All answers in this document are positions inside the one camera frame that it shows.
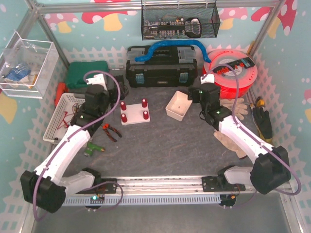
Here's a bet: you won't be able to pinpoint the white parts tray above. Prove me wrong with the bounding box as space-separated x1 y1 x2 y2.
165 91 192 121

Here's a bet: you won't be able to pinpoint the white peg base plate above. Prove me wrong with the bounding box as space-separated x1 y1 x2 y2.
121 103 150 126

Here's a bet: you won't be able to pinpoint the large red spring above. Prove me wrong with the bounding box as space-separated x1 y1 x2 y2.
120 101 127 111
141 99 148 108

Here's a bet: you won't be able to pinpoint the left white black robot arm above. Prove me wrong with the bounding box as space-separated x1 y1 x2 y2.
20 84 121 217

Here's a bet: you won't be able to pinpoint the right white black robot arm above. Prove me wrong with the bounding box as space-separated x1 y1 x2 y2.
188 83 291 194

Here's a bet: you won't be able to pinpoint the black aluminium extrusion piece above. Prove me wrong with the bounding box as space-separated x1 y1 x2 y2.
115 75 125 100

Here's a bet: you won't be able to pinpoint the orange black pliers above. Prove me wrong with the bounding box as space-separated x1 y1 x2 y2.
102 123 122 143

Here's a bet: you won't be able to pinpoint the black toolbox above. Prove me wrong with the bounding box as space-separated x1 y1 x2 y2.
125 46 198 88

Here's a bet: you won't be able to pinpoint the green plastic case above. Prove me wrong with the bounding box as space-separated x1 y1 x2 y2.
65 61 109 89

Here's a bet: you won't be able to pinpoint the red filament spool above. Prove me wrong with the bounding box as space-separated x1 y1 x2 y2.
203 49 258 99

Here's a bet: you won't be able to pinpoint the white work glove upper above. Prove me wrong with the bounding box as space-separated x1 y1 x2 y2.
220 98 248 120

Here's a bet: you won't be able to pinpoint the white work glove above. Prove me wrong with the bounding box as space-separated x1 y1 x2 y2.
213 131 247 159
220 98 248 120

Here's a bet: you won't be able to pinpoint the white perforated basket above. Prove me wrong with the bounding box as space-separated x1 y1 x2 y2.
43 93 85 144

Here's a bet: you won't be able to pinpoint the white work glove lower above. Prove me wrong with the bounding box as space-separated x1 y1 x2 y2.
213 131 247 159

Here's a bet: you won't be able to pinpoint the black red connector strip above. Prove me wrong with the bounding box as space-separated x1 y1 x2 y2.
212 57 255 75

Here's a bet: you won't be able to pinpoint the clear acrylic box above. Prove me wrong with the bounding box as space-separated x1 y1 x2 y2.
0 32 59 99

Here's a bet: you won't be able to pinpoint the blue white gloves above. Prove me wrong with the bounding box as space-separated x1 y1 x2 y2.
4 64 31 83

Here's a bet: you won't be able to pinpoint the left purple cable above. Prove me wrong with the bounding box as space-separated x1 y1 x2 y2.
33 70 124 222

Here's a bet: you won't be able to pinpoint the purple cable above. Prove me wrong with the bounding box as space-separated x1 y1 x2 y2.
201 63 303 211
33 70 124 222

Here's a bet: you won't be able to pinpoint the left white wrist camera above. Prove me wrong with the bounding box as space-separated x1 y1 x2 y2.
86 74 108 91

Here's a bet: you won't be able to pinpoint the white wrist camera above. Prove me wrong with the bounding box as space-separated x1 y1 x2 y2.
200 74 215 84
86 74 108 91

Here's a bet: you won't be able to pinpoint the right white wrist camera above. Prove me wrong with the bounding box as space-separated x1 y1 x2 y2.
200 74 215 84

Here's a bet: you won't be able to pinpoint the blue corrugated hose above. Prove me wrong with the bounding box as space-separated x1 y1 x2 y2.
135 40 212 64

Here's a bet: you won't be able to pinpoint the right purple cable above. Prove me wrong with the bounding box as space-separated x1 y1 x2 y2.
201 63 303 211

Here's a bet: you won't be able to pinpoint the orange tool handle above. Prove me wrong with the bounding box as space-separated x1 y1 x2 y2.
54 82 69 106

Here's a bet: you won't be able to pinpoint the green screwdriver handle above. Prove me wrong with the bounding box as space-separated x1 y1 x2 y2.
84 141 105 157

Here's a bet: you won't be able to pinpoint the black mesh wire basket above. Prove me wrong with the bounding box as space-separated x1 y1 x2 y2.
141 0 221 40

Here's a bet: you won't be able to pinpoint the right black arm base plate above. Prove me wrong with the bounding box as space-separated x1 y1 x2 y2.
201 176 246 192

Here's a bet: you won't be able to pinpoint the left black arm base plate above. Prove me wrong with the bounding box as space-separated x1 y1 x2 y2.
77 178 118 194

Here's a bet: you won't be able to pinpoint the grey slotted cable duct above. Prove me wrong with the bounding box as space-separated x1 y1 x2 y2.
63 194 221 206

